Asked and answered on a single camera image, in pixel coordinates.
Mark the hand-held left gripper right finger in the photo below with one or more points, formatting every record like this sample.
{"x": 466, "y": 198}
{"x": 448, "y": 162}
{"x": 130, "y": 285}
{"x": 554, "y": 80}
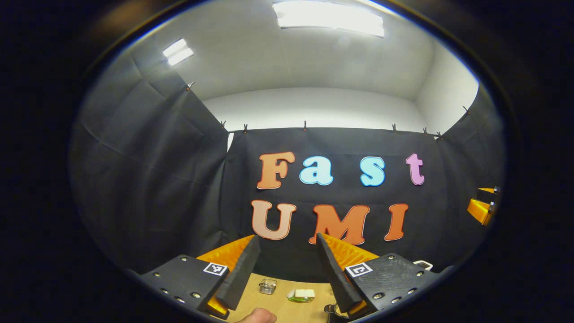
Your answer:
{"x": 336, "y": 273}

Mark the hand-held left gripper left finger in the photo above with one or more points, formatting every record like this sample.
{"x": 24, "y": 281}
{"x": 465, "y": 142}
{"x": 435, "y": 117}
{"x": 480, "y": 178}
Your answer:
{"x": 242, "y": 273}

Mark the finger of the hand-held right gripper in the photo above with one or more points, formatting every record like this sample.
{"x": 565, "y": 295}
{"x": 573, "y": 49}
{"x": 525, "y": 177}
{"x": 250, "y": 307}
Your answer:
{"x": 488, "y": 190}
{"x": 480, "y": 210}

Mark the lettuce sandwich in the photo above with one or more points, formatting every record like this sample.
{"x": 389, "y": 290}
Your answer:
{"x": 301, "y": 294}

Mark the white toaster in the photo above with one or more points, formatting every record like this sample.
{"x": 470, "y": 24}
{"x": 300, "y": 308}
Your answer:
{"x": 423, "y": 264}

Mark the black backdrop cloth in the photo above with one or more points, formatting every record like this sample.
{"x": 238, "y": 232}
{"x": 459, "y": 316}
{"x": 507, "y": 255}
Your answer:
{"x": 179, "y": 179}

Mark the row of backdrop clips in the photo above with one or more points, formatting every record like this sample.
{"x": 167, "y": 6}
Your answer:
{"x": 305, "y": 125}

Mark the small ceiling light panel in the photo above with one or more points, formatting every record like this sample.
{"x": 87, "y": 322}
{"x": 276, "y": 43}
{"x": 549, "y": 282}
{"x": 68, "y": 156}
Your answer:
{"x": 178, "y": 51}

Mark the large ceiling light panel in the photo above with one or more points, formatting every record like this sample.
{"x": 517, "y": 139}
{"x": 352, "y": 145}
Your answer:
{"x": 329, "y": 18}

